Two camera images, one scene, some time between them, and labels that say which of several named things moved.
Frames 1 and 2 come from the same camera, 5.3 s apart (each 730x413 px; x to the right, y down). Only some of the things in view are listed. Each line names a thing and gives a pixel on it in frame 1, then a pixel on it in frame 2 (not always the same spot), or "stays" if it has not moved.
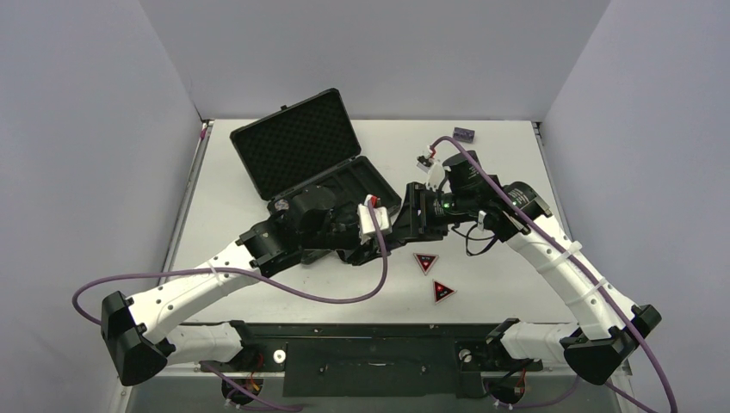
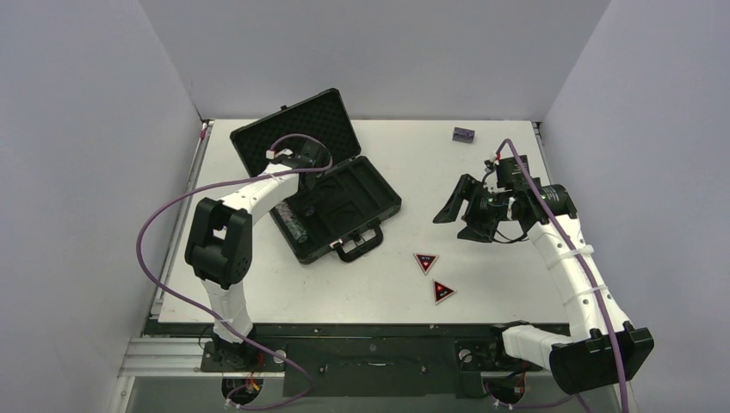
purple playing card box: x=464 y=135 stays
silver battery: x=281 y=204 stays
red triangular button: x=425 y=261 stays
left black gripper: x=360 y=253 -> x=311 y=201
